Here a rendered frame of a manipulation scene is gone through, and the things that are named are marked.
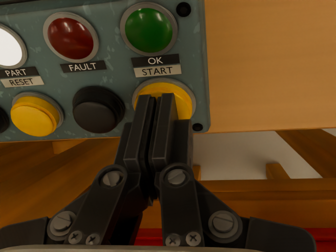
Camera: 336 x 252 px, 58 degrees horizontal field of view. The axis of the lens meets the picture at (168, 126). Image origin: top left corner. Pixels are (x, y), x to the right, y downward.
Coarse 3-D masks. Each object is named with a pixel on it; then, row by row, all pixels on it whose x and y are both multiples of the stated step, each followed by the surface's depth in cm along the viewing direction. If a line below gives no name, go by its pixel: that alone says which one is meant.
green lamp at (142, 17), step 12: (132, 12) 12; (144, 12) 12; (156, 12) 12; (132, 24) 12; (144, 24) 12; (156, 24) 12; (168, 24) 12; (132, 36) 13; (144, 36) 13; (156, 36) 13; (168, 36) 13; (144, 48) 13; (156, 48) 13
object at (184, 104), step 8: (144, 88) 14; (152, 88) 14; (160, 88) 14; (168, 88) 14; (176, 88) 14; (136, 96) 15; (152, 96) 14; (176, 96) 14; (184, 96) 14; (176, 104) 14; (184, 104) 14; (184, 112) 15
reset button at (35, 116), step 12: (24, 96) 16; (12, 108) 16; (24, 108) 15; (36, 108) 15; (48, 108) 16; (12, 120) 16; (24, 120) 16; (36, 120) 16; (48, 120) 16; (24, 132) 17; (36, 132) 16; (48, 132) 16
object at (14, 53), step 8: (0, 32) 13; (0, 40) 13; (8, 40) 13; (0, 48) 14; (8, 48) 14; (16, 48) 14; (0, 56) 14; (8, 56) 14; (16, 56) 14; (8, 64) 14
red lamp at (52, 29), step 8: (56, 24) 13; (64, 24) 13; (72, 24) 13; (80, 24) 13; (48, 32) 13; (56, 32) 13; (64, 32) 13; (72, 32) 13; (80, 32) 13; (88, 32) 13; (56, 40) 13; (64, 40) 13; (72, 40) 13; (80, 40) 13; (88, 40) 13; (56, 48) 14; (64, 48) 13; (72, 48) 13; (80, 48) 13; (88, 48) 13; (72, 56) 14; (80, 56) 14
